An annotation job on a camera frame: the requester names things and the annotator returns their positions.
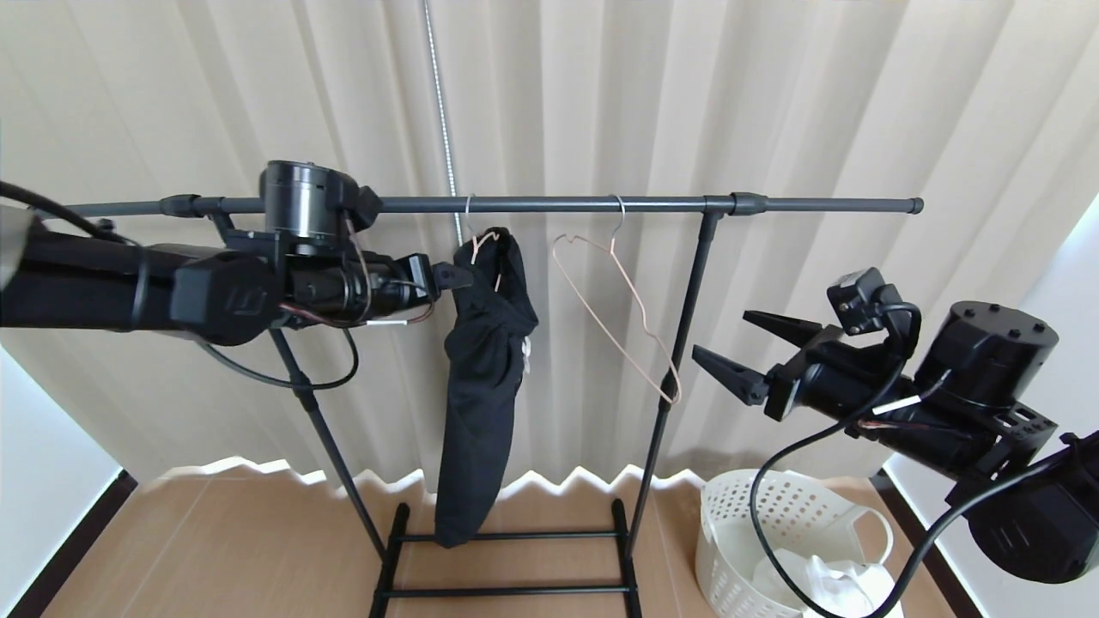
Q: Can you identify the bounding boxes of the white laundry basket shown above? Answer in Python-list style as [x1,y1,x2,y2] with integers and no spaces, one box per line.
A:
[695,469,904,618]

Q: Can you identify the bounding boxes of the black shorts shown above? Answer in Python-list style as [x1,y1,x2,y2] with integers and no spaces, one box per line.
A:
[434,227,540,549]

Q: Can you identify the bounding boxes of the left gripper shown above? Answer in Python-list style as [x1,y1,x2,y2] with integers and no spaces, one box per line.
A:
[288,251,475,329]

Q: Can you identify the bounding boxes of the white printed t-shirt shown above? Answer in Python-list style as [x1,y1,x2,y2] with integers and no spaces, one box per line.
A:
[754,549,896,618]

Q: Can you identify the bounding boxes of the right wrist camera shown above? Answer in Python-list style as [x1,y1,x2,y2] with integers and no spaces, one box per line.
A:
[826,267,921,346]

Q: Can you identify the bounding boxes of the beige curtain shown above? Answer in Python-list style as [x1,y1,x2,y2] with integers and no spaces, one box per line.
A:
[0,0,1099,503]

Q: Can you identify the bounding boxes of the black clothes rack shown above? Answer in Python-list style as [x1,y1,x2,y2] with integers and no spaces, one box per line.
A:
[64,192,925,618]

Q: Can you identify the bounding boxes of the pink clothes hanger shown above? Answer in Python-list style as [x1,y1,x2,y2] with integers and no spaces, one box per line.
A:
[551,195,683,407]
[463,195,504,294]

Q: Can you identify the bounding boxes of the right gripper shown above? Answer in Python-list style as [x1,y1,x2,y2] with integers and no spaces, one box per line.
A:
[691,310,924,432]

